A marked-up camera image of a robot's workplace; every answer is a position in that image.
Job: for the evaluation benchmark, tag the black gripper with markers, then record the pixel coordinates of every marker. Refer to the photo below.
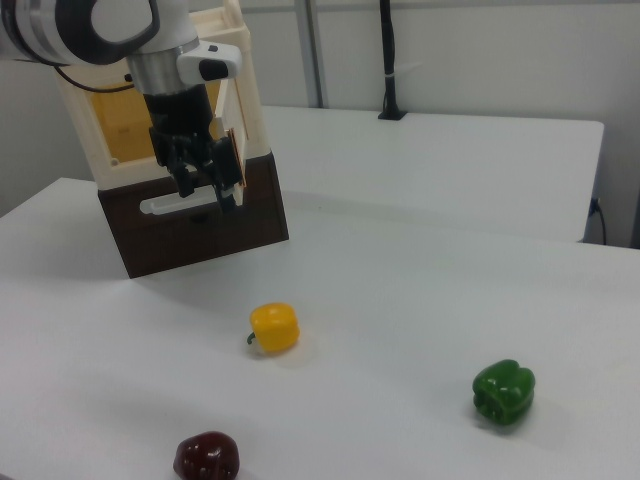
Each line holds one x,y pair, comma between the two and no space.
180,117

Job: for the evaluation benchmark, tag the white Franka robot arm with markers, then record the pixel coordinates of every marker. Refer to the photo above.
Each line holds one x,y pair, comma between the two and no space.
50,30

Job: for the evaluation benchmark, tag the cream plastic toy cabinet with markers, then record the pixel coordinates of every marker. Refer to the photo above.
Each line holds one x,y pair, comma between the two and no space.
125,175

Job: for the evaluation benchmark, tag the yellow bell pepper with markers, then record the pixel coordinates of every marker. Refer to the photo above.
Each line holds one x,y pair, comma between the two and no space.
275,327

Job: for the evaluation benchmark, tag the black pole stand with clamp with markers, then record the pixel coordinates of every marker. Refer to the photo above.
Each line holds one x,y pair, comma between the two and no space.
389,50

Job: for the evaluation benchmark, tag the dark red bell pepper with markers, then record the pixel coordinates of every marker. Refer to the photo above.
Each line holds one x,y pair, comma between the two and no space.
207,457

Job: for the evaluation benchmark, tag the green bell pepper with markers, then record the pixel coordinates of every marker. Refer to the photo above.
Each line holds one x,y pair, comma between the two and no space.
505,390

